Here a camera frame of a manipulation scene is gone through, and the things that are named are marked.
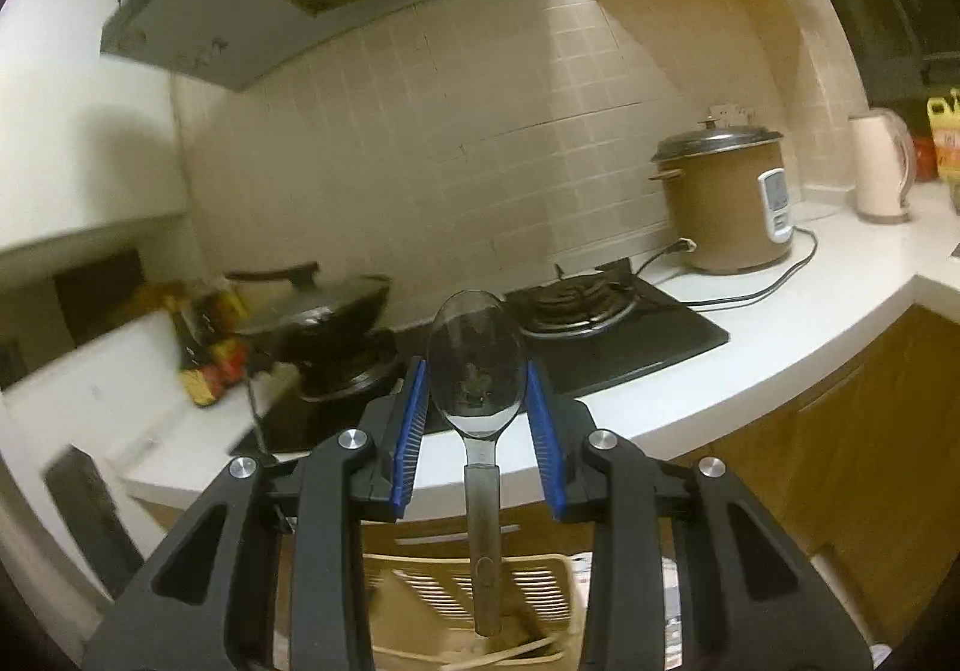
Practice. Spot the beige plastic utensil basket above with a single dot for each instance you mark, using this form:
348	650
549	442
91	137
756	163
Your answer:
435	592

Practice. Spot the brown rice cooker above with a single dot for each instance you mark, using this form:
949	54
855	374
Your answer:
720	206

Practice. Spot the metal spoon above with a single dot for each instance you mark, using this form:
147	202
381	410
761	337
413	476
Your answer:
480	491

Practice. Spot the black burner grate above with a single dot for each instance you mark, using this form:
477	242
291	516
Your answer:
352	382
577	307

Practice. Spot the white wall socket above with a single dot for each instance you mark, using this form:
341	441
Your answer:
729	113

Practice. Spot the dark sauce bottle red label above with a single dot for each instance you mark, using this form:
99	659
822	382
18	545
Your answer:
226	341

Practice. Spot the wooden base cabinet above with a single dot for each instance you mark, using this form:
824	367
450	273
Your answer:
862	431

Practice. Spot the red jar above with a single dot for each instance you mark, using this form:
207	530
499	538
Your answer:
924	160

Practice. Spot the black glass gas cooktop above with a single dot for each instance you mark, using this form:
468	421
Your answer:
645	341

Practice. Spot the yellow detergent bottle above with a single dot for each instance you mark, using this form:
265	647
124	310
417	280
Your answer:
946	139

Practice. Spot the cream electric kettle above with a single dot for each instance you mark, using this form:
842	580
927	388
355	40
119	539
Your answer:
877	169

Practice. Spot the dark sauce bottle yellow label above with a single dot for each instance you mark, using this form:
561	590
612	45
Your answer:
196	364

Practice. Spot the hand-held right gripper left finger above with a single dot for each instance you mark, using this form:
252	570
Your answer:
411	431

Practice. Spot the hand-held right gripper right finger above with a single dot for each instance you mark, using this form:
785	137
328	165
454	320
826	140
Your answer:
541	431

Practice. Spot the black wok lid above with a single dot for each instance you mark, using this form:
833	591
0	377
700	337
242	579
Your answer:
300	304

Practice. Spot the black wok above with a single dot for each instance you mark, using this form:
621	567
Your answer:
330	341

